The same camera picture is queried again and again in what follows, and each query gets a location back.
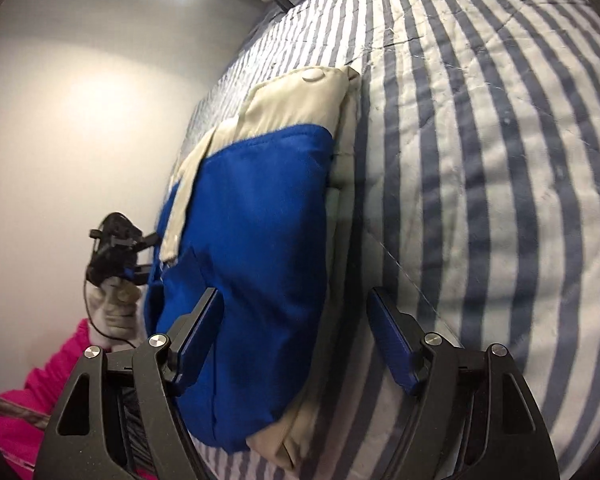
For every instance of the person's left hand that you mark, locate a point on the person's left hand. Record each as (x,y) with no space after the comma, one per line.
(115,315)

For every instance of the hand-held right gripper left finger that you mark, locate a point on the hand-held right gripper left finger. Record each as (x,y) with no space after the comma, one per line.
(200,330)

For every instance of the blue white striped blanket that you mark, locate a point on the blue white striped blanket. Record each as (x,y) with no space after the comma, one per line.
(480,185)

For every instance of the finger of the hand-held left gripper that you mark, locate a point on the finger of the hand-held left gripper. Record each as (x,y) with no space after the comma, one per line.
(149,240)
(137,276)

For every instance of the person's left forearm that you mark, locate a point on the person's left forearm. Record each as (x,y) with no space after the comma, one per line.
(45,375)

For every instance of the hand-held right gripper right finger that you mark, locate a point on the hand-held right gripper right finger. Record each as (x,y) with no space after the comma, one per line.
(392,345)

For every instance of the beige and blue jacket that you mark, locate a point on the beige and blue jacket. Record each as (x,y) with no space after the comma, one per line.
(260,210)

